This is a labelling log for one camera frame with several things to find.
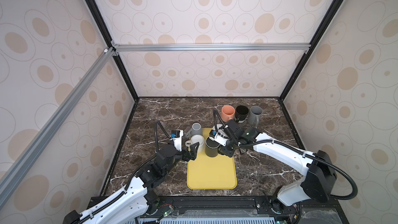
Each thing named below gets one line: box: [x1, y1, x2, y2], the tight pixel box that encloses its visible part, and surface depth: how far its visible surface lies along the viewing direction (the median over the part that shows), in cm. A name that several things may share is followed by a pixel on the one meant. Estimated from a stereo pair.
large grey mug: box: [247, 105, 264, 126], surface depth 100 cm
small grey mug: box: [183, 122, 203, 138], surface depth 94 cm
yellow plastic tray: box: [186, 127, 238, 190], surface depth 85 cm
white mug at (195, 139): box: [185, 134, 205, 153], surface depth 90 cm
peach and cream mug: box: [220, 104, 236, 122], surface depth 103 cm
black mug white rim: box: [204, 136, 221, 158], surface depth 79 cm
